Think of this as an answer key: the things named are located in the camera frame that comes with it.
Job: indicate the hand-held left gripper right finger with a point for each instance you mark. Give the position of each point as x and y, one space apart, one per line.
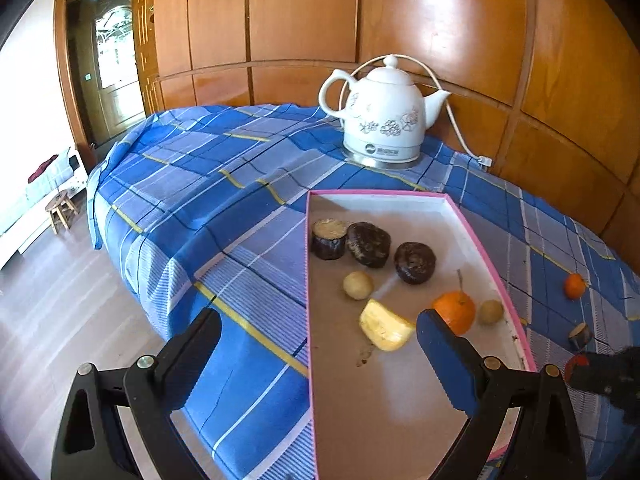
445 360

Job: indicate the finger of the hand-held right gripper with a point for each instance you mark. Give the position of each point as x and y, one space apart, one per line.
610 372

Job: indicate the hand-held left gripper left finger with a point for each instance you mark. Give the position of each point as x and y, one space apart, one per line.
192 360

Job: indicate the red tomato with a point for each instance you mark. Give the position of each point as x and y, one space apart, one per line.
574 365

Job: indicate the dark-skinned cut fruit piece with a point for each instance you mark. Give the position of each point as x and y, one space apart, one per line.
580 337

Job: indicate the yellow fruit wedge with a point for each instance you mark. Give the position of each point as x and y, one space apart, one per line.
386 331

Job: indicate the tan round fruit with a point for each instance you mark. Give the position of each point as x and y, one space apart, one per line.
358 285
490 312

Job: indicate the pink-rimmed white cardboard box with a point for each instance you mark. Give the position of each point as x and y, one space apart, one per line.
400 410

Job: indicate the dark brown round fruit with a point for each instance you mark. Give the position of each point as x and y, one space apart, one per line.
414 263
369 244

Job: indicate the orange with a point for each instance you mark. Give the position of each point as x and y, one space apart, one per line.
575 287
454 312

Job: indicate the blue plaid blanket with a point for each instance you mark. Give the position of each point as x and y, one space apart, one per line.
200 220

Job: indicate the dark cylindrical fruit piece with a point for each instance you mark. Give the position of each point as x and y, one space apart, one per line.
329 239

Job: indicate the small wooden stool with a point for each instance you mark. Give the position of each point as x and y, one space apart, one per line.
61 208

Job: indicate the white bench sofa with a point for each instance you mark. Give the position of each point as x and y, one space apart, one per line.
30 220

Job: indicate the dark red cloth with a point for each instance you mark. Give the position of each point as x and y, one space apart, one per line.
42 170

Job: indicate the white ceramic electric kettle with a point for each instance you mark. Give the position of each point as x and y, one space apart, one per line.
385 110

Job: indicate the wooden glass door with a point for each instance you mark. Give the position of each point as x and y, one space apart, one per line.
115 100

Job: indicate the wooden wardrobe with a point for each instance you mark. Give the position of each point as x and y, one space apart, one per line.
300 10

